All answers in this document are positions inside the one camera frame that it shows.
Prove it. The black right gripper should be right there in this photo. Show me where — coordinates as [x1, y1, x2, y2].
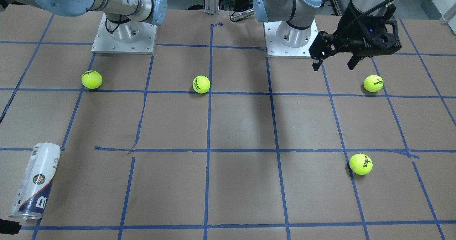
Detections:
[0, 219, 22, 235]

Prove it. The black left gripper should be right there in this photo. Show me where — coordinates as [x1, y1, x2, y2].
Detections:
[309, 1, 402, 72]

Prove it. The white blue tennis ball can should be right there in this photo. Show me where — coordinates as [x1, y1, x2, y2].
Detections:
[9, 142, 61, 219]

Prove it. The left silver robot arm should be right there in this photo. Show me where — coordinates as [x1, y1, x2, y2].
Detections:
[253, 0, 402, 71]

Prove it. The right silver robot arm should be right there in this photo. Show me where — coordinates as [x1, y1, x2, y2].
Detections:
[1, 0, 159, 240]

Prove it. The yellow Wilson ball far side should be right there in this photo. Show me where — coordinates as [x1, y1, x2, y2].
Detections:
[363, 75, 383, 93]

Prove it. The yellow wilson ball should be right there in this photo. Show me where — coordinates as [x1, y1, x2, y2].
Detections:
[363, 75, 383, 93]
[349, 153, 373, 175]

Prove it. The yellow Wilson ball near side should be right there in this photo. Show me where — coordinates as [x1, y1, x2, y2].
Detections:
[349, 153, 373, 175]

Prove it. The yellow Head tennis ball centre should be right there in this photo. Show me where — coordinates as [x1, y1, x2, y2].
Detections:
[192, 75, 211, 94]

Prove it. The yellow tennis ball far side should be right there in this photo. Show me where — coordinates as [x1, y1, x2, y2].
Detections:
[81, 70, 103, 89]

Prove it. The silver cylindrical tool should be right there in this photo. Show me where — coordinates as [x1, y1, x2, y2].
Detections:
[229, 8, 254, 22]

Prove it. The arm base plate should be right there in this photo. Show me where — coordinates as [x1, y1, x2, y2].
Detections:
[263, 20, 318, 59]
[91, 14, 158, 55]

